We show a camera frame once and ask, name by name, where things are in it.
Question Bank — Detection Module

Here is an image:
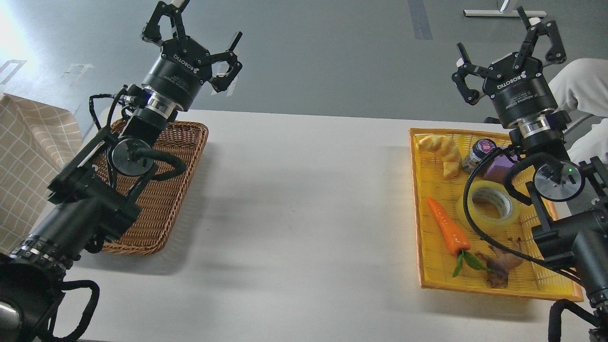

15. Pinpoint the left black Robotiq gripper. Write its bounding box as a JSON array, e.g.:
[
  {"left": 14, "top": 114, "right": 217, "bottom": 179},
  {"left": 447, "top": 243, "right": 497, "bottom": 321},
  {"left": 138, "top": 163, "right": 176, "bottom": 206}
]
[{"left": 142, "top": 0, "right": 243, "bottom": 112}]

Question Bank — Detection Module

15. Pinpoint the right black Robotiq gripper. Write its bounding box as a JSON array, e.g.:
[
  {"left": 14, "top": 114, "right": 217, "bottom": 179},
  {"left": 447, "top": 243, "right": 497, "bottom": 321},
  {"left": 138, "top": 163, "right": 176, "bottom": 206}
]
[{"left": 452, "top": 6, "right": 567, "bottom": 129}]

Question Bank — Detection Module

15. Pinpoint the yellow tape roll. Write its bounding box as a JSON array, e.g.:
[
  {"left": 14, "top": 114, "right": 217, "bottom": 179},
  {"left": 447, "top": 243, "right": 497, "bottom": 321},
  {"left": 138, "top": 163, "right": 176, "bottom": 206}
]
[{"left": 467, "top": 180, "right": 522, "bottom": 238}]

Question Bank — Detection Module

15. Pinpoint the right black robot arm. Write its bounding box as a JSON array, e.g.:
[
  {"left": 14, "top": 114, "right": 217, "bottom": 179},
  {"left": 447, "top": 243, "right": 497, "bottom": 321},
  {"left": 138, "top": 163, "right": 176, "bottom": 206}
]
[{"left": 452, "top": 7, "right": 608, "bottom": 342}]

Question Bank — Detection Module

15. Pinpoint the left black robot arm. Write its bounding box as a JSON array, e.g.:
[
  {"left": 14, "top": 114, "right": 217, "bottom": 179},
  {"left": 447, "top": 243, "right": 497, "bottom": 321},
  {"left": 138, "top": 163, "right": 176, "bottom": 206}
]
[{"left": 1, "top": 0, "right": 242, "bottom": 342}]

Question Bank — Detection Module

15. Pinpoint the white metal stand base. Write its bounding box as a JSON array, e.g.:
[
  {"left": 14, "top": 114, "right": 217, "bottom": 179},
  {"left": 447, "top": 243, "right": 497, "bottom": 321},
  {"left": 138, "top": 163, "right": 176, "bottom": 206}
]
[{"left": 463, "top": 0, "right": 520, "bottom": 18}]

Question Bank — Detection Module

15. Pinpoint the small dark jar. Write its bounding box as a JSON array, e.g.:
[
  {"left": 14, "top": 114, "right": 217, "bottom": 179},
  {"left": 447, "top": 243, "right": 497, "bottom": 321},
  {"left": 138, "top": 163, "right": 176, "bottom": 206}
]
[{"left": 461, "top": 139, "right": 497, "bottom": 174}]

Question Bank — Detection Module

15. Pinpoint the toy croissant bread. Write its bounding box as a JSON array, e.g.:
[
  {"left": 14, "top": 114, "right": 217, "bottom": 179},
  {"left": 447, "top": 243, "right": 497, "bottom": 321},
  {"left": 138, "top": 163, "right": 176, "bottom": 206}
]
[{"left": 417, "top": 135, "right": 462, "bottom": 179}]

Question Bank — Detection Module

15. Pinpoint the purple block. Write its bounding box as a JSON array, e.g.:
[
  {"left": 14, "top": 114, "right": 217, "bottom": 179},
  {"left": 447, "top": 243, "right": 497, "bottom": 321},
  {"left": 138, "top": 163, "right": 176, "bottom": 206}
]
[{"left": 482, "top": 152, "right": 518, "bottom": 184}]

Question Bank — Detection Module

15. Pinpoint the brown wicker basket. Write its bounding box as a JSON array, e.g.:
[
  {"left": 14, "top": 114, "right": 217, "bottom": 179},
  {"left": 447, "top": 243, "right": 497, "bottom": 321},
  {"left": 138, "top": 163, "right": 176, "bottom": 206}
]
[{"left": 102, "top": 121, "right": 209, "bottom": 256}]

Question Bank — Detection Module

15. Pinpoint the yellow plastic tray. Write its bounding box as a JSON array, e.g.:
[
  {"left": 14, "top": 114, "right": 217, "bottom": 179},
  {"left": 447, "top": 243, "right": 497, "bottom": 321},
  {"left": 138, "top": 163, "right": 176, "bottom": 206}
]
[{"left": 409, "top": 128, "right": 584, "bottom": 302}]

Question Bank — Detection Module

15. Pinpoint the beige checkered cloth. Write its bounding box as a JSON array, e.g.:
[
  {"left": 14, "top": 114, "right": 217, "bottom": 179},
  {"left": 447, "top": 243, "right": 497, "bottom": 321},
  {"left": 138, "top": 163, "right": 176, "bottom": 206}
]
[{"left": 0, "top": 93, "right": 82, "bottom": 255}]

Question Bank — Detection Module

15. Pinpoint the orange toy carrot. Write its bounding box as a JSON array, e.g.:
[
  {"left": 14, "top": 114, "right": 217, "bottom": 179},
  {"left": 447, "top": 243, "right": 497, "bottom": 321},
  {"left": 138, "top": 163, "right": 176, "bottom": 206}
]
[{"left": 426, "top": 197, "right": 492, "bottom": 277}]

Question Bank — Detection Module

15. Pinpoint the brown toy animal figure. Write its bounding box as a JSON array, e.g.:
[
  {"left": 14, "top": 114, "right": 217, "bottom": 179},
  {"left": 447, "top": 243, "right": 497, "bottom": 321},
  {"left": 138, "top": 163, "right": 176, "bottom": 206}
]
[{"left": 475, "top": 245, "right": 524, "bottom": 289}]

